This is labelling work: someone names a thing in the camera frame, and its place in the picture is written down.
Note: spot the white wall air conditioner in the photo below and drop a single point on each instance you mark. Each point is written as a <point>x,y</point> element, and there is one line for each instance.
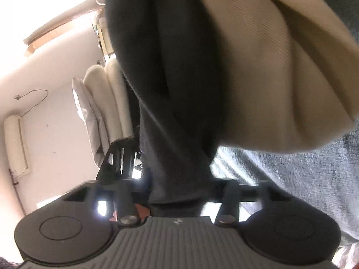
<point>16,147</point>

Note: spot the beige garment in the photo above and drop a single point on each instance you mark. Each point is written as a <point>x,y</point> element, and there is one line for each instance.
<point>291,74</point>

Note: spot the folded white bedding stack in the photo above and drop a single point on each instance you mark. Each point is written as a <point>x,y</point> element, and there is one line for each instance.
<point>102,103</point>

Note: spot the black garment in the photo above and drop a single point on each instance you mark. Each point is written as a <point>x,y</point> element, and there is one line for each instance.
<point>168,52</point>

